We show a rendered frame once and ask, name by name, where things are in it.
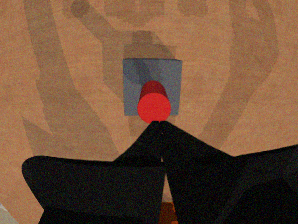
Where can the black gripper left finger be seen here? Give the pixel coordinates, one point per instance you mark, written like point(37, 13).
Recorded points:
point(131, 185)

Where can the red cylinder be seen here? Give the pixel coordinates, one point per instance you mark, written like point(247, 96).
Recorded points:
point(154, 104)

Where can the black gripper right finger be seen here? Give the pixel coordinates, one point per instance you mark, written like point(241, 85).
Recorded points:
point(206, 183)

